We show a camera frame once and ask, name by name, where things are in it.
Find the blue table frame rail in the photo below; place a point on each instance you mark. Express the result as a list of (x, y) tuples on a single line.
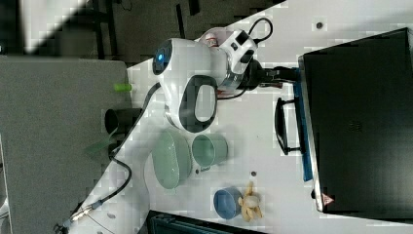
[(165, 223)]

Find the green colander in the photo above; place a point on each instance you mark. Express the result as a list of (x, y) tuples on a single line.
[(171, 159)]

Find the green slotted spatula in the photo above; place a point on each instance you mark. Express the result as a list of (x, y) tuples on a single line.
[(97, 146)]

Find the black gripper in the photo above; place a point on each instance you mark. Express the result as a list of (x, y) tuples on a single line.
[(257, 76)]

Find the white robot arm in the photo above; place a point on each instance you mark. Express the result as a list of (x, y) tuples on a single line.
[(189, 75)]

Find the blue cup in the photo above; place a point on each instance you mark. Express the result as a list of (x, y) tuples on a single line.
[(225, 202)]

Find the blue oven door flap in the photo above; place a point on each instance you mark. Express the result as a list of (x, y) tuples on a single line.
[(281, 127)]

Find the green cylinder object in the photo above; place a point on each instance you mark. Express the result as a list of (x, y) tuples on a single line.
[(122, 88)]

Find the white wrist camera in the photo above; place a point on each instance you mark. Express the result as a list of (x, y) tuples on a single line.
[(241, 45)]

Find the black toaster oven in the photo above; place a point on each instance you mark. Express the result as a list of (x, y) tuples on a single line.
[(357, 107)]

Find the green mug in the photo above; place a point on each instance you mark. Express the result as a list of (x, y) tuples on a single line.
[(209, 150)]

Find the peeled toy banana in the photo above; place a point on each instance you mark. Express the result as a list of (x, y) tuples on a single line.
[(250, 204)]

